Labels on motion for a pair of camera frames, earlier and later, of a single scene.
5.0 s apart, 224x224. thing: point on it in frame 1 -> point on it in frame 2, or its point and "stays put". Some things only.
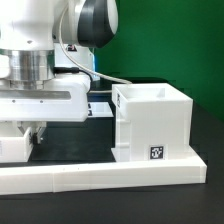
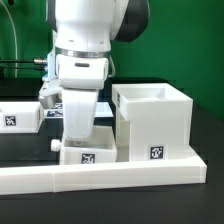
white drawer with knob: x=16 y=149 -> x=100 y=149
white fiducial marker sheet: x=100 y=109 stays put
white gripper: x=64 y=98 -> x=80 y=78
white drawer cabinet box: x=153 y=121 stays put
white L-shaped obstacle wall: x=79 y=176 stays put
